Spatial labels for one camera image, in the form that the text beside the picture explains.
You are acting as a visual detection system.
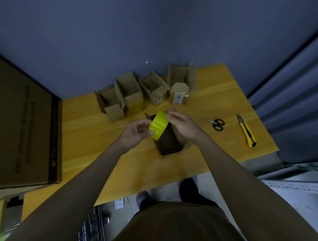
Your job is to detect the person's right hand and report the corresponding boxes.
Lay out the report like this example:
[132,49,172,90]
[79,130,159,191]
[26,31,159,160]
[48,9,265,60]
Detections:
[165,111,210,147]

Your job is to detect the grey pleated curtain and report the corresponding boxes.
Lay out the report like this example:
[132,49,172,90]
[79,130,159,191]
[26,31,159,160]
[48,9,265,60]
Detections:
[247,32,318,164]

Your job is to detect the metal wire cart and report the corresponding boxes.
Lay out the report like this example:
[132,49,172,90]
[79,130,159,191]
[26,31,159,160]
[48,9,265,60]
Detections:
[78,206,110,241]

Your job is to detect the black cardboard box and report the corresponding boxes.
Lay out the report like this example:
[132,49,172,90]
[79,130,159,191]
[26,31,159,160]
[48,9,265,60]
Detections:
[145,107,192,158]

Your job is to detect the person's left forearm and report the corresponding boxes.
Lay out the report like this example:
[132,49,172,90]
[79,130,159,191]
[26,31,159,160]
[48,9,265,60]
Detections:
[5,141,130,241]

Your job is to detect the black handled scissors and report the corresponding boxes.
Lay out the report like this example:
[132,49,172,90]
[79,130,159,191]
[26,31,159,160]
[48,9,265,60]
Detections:
[201,118,226,131]

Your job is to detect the small carton red label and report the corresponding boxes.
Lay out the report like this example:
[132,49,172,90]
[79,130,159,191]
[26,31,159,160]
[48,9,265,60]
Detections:
[138,71,170,108]

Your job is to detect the person's brown shirt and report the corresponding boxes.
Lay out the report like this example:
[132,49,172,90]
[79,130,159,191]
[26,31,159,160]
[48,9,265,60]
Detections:
[113,201,245,241]

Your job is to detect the small carton yellow tape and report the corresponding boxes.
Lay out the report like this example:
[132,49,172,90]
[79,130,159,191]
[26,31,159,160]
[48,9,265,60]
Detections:
[114,72,147,116]

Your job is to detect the yellow utility knife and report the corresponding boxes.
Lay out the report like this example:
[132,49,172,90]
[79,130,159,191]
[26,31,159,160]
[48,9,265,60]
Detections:
[236,114,257,148]

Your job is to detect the person's left hand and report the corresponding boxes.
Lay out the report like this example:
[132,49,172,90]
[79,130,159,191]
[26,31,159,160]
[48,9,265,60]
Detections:
[115,119,156,154]

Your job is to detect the person's left shoe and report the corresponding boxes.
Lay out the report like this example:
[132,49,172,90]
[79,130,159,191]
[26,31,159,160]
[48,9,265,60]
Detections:
[136,190,151,207]

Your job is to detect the large flat brown carton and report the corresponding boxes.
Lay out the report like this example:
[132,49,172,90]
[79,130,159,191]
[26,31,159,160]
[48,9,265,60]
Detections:
[0,56,63,194]

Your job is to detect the person's right forearm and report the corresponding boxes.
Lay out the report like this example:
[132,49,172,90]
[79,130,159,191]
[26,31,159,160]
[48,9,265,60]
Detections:
[197,135,318,241]

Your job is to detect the brown box with white label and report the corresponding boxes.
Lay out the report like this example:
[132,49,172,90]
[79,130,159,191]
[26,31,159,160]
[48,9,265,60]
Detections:
[167,62,197,105]

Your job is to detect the white metal rack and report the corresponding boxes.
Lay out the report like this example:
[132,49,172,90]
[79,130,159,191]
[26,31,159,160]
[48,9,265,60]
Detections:
[258,164,318,224]

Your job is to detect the yellow tape roll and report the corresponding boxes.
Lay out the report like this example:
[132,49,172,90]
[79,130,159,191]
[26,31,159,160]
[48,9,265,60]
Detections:
[148,110,170,141]

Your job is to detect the person's black trousers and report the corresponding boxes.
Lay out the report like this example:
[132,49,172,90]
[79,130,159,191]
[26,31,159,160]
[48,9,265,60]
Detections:
[139,178,219,212]

